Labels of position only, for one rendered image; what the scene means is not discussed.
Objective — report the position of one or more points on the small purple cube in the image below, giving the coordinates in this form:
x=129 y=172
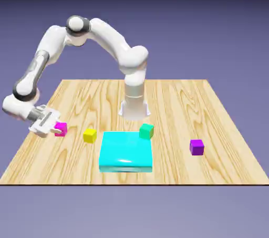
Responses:
x=197 y=147

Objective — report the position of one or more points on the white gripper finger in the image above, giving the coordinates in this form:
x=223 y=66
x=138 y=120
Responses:
x=56 y=130

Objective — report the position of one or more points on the small yellow cube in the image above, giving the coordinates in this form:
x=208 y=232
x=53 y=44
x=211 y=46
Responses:
x=90 y=135

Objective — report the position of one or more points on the small magenta cube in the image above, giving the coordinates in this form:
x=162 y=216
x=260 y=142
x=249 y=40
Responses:
x=62 y=128

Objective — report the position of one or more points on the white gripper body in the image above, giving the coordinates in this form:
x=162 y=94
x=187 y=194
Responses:
x=45 y=123

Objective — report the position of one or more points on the large cyan box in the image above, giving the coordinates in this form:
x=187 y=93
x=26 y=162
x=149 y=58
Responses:
x=125 y=150

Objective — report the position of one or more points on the small green cube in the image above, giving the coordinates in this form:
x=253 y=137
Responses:
x=146 y=131

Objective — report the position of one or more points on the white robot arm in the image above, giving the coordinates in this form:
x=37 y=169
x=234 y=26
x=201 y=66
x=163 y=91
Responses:
x=105 y=34

